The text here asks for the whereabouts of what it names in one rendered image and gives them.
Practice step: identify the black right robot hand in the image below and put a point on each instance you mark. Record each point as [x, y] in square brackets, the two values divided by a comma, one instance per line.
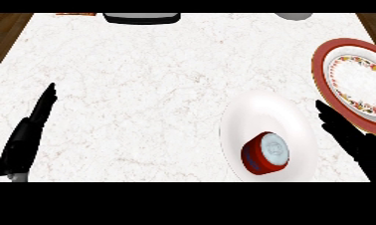
[350, 136]

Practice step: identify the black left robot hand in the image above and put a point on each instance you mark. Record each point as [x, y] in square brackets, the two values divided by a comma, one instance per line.
[27, 136]

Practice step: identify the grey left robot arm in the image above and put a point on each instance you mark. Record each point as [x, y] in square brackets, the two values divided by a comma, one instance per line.
[18, 178]

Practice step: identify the plain white plate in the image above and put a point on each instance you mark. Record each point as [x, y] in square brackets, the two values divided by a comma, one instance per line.
[275, 119]

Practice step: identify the red rimmed floral plate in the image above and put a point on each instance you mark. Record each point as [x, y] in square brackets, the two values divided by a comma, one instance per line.
[353, 79]

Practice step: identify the red can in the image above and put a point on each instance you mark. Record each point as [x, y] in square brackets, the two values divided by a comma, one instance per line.
[266, 153]

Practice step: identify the grey round object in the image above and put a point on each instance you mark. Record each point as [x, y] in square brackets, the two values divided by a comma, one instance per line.
[294, 16]

